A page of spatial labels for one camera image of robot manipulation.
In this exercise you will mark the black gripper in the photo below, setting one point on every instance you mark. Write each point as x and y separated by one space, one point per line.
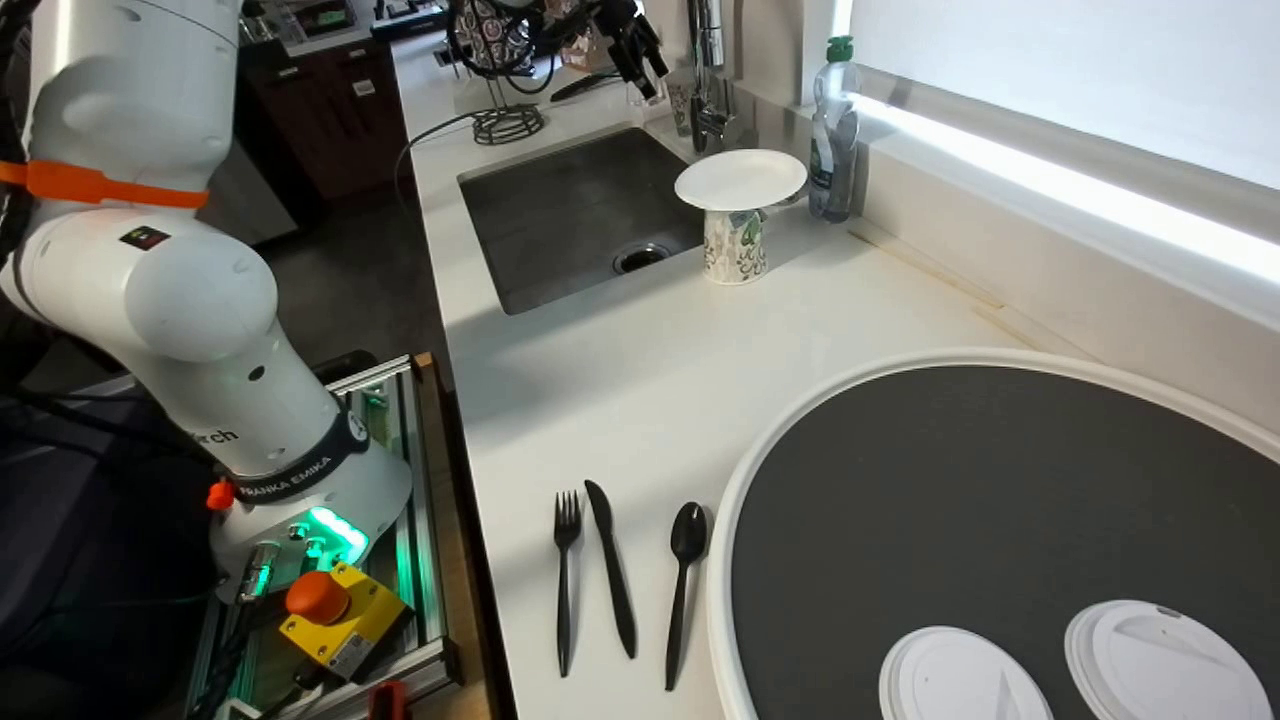
582 17

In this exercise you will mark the patterned paper cup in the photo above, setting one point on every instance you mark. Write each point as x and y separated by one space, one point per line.
733 245
682 115

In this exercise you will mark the chrome gooseneck tap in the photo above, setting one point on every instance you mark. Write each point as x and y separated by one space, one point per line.
711 83

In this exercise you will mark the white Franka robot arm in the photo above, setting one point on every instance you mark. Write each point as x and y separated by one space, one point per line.
174 306

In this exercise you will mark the white plastic cup lid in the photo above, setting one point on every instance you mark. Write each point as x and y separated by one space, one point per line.
952 682
1161 667

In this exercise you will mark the white round plate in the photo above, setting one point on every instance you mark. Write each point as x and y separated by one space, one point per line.
742 177

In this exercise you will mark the stainless steel sink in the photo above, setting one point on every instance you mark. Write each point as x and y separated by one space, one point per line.
560 222

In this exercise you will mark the round sink drain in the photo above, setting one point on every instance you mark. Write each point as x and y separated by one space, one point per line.
636 256

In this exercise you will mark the clear bottle with green cap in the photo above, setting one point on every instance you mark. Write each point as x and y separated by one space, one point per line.
839 147

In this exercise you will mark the brown wooden cabinet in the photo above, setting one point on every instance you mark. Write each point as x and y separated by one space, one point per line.
321 121

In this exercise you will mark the bright window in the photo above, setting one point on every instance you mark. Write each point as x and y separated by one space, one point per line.
1095 67

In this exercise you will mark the black plastic spoon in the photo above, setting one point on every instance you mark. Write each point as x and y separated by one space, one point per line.
686 535

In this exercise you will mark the black plastic knife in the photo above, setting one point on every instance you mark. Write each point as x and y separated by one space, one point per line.
613 574

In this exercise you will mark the black plastic fork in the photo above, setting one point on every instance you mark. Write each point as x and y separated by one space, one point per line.
567 585

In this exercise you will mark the round black tray white rim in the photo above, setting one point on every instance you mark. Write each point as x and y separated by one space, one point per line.
1001 506

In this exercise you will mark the yellow emergency stop button box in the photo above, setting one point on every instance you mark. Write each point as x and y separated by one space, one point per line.
343 620

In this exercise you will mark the metal frame robot cart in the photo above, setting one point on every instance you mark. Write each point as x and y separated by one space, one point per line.
427 535

